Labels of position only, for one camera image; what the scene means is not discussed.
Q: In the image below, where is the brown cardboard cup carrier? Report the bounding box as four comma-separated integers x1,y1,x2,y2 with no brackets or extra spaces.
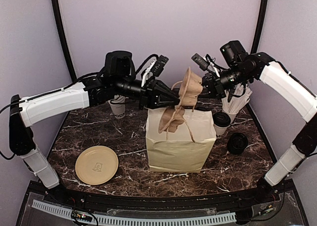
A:
158,67,203,133

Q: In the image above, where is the bundle of wrapped white straws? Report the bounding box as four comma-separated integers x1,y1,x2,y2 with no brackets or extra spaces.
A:
221,84,253,114

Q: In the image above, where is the white paper coffee cup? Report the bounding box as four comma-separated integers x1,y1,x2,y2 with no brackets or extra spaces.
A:
213,124,228,137

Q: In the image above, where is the white slotted cable duct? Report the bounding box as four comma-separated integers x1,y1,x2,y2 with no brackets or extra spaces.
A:
32,200,236,226

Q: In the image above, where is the cream paper bag with handles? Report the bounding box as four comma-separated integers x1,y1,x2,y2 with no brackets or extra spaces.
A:
146,108,216,172

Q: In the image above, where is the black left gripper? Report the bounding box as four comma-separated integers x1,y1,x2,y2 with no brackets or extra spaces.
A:
113,75,181,111

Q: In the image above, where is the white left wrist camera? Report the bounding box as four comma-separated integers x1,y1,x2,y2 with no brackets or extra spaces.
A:
141,55,169,87

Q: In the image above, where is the white cup holding straws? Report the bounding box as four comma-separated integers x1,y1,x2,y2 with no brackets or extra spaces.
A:
222,110,237,124

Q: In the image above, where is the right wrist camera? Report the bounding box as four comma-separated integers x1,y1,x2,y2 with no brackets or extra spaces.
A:
191,53,220,77

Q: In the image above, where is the black plastic cup lid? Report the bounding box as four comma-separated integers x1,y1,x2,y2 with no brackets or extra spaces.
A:
212,112,231,127

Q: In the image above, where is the stack of white paper cups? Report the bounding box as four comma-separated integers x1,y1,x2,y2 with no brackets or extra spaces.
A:
108,95,125,119

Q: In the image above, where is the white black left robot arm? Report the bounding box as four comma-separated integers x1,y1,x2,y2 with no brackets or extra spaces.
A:
7,51,180,204

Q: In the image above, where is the beige round plate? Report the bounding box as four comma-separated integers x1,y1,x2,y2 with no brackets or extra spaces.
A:
75,146,119,185

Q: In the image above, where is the stack of black cup lids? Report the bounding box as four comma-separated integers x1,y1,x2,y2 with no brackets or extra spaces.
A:
227,132,248,155

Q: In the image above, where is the black front table rail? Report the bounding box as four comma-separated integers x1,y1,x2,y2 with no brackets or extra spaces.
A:
27,181,283,212

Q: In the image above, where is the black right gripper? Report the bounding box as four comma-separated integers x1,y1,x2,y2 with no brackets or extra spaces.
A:
189,64,252,100

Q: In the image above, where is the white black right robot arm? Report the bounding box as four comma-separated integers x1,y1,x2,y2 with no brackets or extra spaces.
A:
192,40,317,203

